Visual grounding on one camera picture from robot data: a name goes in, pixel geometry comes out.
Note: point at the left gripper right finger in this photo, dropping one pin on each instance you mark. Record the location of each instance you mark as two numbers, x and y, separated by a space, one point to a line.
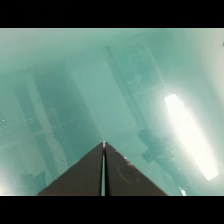
128 176

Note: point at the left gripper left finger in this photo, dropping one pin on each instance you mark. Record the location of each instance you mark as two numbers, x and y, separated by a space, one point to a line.
85 176

